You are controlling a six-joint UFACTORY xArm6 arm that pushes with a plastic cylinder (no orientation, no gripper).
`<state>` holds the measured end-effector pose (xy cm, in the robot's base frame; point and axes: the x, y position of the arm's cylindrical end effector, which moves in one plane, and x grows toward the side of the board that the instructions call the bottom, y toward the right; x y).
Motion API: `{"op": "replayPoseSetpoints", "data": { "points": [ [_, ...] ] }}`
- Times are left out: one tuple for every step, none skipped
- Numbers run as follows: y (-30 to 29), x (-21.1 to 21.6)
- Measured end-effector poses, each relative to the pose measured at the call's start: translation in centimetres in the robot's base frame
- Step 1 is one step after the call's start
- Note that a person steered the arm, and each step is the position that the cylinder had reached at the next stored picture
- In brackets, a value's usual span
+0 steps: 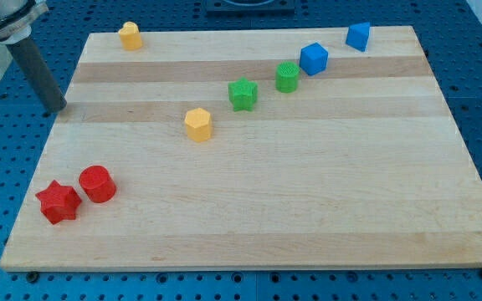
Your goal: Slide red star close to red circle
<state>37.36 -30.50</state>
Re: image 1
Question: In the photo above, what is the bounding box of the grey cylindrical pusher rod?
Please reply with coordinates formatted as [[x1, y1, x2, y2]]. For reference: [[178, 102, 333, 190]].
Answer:
[[7, 37, 67, 113]]

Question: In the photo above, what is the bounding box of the red star block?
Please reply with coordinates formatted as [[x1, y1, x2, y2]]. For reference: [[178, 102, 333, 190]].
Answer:
[[35, 180, 82, 224]]

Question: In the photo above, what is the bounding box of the green star block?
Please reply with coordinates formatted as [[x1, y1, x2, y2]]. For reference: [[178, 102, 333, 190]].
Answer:
[[228, 77, 258, 111]]

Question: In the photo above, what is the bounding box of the red cylinder block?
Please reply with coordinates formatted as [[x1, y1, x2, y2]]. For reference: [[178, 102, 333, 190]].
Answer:
[[79, 165, 117, 203]]

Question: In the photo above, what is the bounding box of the yellow heart block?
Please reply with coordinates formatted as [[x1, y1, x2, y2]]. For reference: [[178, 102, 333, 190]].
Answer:
[[118, 21, 143, 51]]

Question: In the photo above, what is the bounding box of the yellow hexagon block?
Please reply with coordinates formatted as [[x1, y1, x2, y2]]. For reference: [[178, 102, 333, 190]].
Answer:
[[184, 108, 213, 142]]

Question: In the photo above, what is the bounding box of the light wooden board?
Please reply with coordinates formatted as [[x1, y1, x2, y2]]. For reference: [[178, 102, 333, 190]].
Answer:
[[0, 26, 482, 272]]

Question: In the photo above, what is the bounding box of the green cylinder block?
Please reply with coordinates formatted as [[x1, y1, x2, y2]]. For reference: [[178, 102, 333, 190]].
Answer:
[[275, 62, 300, 93]]

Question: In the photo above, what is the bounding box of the blue cube block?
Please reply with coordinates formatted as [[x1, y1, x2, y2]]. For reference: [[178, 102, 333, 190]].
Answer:
[[299, 43, 328, 76]]

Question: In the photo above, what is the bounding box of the blue triangle block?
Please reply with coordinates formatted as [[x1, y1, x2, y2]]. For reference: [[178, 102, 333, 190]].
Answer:
[[346, 22, 371, 52]]

